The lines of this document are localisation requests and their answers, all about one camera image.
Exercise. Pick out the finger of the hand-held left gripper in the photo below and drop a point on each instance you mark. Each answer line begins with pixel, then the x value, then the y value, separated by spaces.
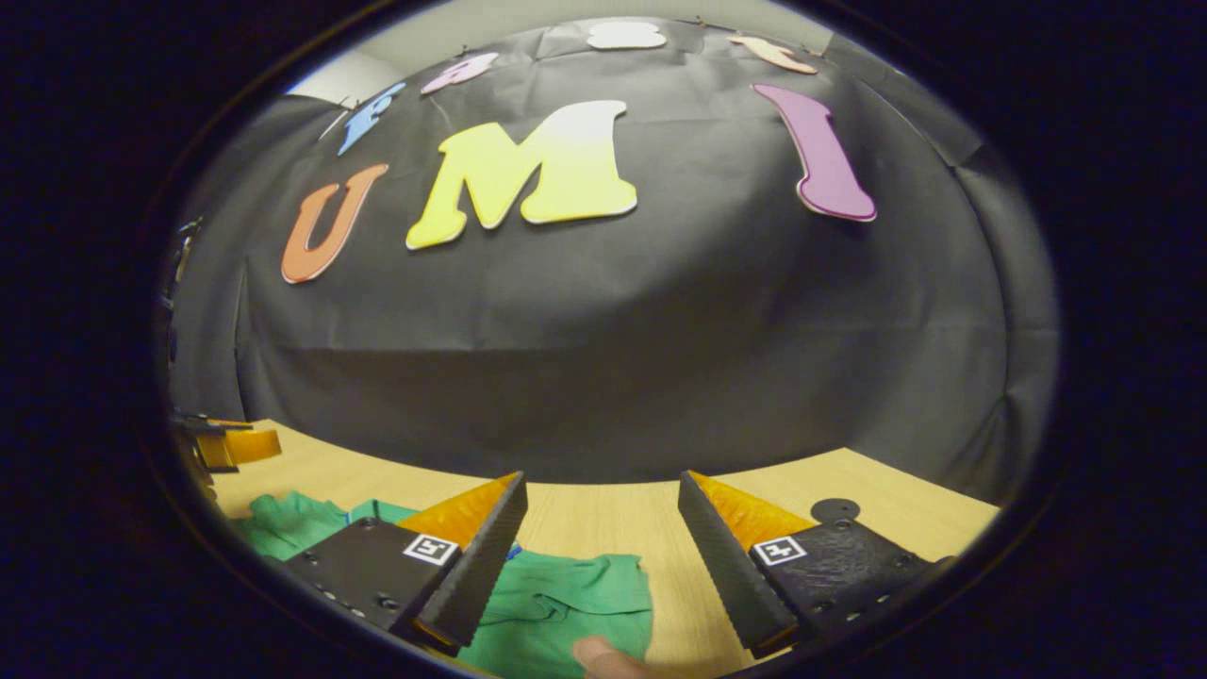
pixel 247 446
pixel 212 424

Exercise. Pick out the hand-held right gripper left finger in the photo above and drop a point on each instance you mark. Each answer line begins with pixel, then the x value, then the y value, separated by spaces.
pixel 481 575

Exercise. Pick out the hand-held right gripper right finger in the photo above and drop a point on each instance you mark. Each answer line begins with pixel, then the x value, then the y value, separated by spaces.
pixel 731 575

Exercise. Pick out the green T-shirt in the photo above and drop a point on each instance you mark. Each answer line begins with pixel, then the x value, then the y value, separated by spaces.
pixel 566 604

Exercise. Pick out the black table grommet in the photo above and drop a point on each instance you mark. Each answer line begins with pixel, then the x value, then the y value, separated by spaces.
pixel 834 508

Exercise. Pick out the black backdrop cloth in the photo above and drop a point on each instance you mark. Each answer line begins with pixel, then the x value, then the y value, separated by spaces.
pixel 613 330

